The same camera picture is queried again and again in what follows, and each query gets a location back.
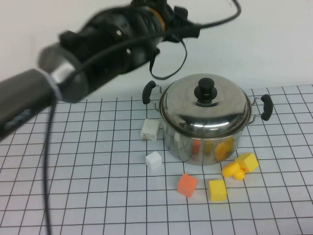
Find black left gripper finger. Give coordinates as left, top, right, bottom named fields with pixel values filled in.
left=174, top=6, right=189, bottom=24
left=184, top=22, right=202, bottom=39

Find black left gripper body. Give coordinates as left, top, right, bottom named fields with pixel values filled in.
left=160, top=0, right=188, bottom=44

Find stainless steel lid black knob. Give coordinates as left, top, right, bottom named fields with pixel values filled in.
left=159, top=72, right=252, bottom=140

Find white charger plug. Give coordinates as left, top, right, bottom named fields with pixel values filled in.
left=139, top=118, right=161, bottom=142

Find white foam cube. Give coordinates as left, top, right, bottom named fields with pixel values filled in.
left=145, top=151, right=163, bottom=171

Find yellow foam cube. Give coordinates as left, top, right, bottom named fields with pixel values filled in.
left=235, top=152, right=260, bottom=173
left=208, top=180, right=227, bottom=202

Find yellow rubber duck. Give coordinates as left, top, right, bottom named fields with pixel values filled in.
left=222, top=162, right=246, bottom=181

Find white black-grid tablecloth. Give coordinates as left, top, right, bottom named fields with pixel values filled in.
left=0, top=84, right=313, bottom=235

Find orange foam cube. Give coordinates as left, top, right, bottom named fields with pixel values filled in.
left=177, top=173, right=198, bottom=198

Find thin black cable loop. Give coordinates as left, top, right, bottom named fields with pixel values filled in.
left=148, top=39, right=188, bottom=81

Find stainless steel pot black handles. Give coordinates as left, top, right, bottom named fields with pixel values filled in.
left=142, top=80, right=274, bottom=166

